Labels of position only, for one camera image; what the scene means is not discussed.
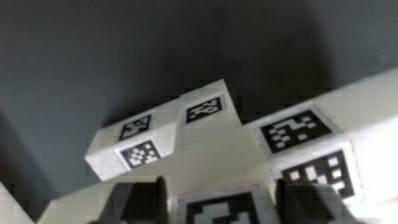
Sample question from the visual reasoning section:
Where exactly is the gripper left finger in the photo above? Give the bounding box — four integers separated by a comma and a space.
91, 177, 169, 224

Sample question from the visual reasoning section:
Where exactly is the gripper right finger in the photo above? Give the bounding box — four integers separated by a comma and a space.
276, 179, 359, 224

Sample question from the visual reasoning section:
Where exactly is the white tagged cube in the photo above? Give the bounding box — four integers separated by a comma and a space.
176, 185, 281, 224

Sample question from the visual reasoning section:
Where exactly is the white chair back frame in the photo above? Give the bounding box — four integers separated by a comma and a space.
39, 68, 398, 224

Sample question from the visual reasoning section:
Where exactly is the white chair seat part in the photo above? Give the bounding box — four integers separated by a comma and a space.
180, 80, 242, 144

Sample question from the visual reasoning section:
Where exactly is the white U-shaped obstacle fence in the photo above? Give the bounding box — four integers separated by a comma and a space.
0, 183, 36, 224

